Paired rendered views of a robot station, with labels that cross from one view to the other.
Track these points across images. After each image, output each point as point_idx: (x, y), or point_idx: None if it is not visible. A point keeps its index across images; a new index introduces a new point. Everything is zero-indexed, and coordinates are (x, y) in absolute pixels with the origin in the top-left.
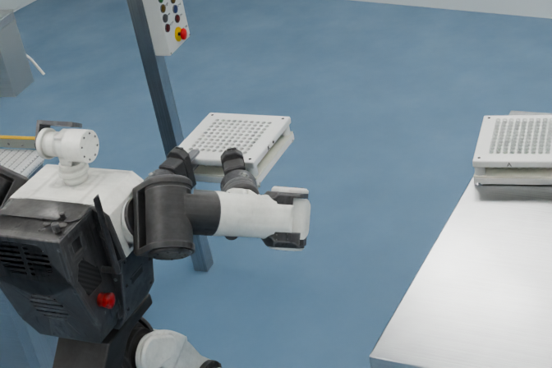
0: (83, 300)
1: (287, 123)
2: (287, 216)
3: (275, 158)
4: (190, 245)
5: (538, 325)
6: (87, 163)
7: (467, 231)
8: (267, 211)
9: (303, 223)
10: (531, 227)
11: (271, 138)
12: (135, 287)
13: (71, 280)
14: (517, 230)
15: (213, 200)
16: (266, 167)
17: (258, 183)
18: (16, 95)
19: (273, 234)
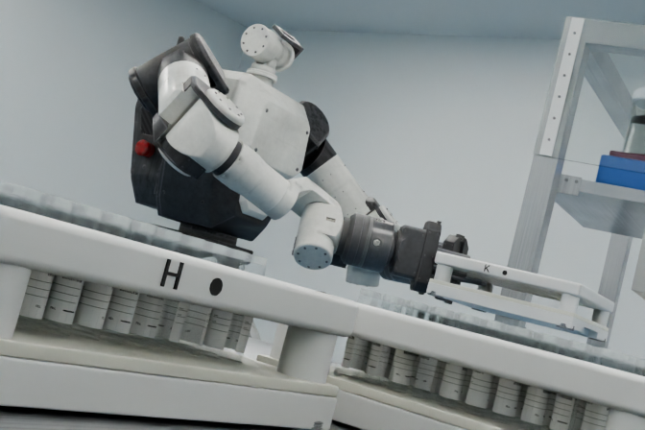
0: (134, 130)
1: (565, 287)
2: (167, 93)
3: (494, 301)
4: (133, 78)
5: None
6: (263, 70)
7: None
8: (170, 82)
9: (182, 127)
10: (254, 351)
11: (507, 267)
12: (180, 179)
13: (137, 101)
14: (255, 349)
15: (178, 59)
16: (464, 289)
17: (429, 289)
18: (633, 288)
19: (157, 111)
